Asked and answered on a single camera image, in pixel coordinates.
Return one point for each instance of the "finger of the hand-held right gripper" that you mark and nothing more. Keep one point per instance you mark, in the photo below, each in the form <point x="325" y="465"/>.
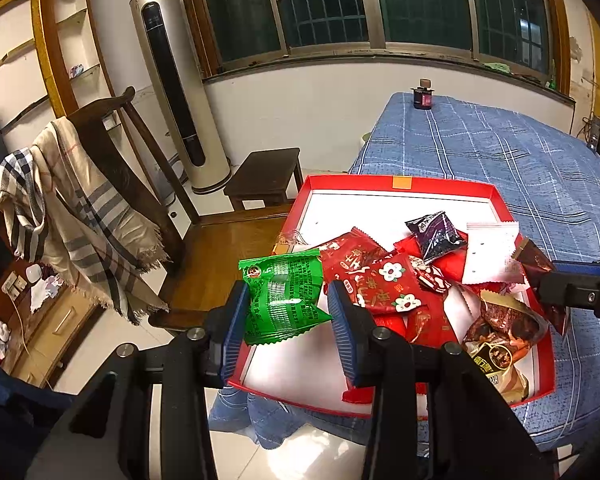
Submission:
<point x="570" y="287"/>

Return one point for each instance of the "large brown snack bag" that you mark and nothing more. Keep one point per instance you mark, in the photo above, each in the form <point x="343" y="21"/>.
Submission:
<point x="505" y="330"/>

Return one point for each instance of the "blue plaid blanket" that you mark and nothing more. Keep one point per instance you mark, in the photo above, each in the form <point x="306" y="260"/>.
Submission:
<point x="505" y="160"/>

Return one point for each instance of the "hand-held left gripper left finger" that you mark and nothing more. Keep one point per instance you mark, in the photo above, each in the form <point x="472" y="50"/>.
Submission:
<point x="235" y="330"/>

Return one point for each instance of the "beige striped scarf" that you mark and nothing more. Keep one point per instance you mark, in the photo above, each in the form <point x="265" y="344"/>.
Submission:
<point x="80" y="200"/>

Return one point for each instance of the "dark blue cloth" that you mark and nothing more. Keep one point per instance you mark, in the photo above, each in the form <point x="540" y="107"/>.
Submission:
<point x="15" y="410"/>

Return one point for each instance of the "red flower print snack packet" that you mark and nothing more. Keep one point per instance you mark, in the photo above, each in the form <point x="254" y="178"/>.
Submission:
<point x="395" y="285"/>

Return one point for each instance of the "wooden cabinet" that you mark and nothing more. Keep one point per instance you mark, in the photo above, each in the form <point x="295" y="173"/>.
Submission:
<point x="55" y="320"/>

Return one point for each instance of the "red cardboard box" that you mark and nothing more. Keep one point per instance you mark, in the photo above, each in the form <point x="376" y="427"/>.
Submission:
<point x="350" y="210"/>

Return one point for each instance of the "tower air conditioner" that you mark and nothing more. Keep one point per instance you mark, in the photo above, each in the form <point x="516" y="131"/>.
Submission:
<point x="180" y="110"/>

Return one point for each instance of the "checked scarf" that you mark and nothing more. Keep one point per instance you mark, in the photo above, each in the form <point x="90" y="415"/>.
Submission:
<point x="15" y="185"/>

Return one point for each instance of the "dark purple snack packet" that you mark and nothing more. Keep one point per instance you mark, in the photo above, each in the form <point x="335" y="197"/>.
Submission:
<point x="435" y="235"/>

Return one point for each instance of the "grey power adapter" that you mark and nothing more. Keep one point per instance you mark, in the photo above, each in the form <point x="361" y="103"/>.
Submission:
<point x="593" y="131"/>

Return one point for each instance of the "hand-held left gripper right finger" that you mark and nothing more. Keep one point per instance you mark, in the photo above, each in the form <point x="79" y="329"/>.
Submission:
<point x="342" y="330"/>

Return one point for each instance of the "green snack packet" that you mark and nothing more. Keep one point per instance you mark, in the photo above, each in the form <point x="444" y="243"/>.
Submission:
<point x="280" y="295"/>

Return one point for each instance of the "barred window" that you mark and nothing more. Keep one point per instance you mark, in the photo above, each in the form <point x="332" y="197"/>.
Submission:
<point x="330" y="5"/>

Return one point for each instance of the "brown snack packet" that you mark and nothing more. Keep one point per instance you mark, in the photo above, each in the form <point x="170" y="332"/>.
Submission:
<point x="532" y="262"/>

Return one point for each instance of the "clear plastic wrapper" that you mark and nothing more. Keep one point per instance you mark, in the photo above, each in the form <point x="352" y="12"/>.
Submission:
<point x="292" y="241"/>

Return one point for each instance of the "dark wooden stool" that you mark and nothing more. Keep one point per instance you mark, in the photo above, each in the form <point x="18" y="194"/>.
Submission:
<point x="265" y="175"/>

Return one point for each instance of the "dark jar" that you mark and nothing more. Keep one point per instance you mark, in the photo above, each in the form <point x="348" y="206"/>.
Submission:
<point x="424" y="99"/>

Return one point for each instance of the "white snack packet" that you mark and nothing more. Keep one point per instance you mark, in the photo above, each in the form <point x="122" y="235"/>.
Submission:
<point x="490" y="255"/>

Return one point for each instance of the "wooden wall shelf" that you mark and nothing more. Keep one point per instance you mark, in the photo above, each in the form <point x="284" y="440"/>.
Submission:
<point x="40" y="25"/>

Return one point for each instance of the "white crumpled cloth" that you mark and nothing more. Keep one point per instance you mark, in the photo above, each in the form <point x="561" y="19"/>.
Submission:
<point x="45" y="292"/>

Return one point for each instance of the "dark wooden chair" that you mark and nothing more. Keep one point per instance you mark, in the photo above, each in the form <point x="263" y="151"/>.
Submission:
<point x="220" y="245"/>

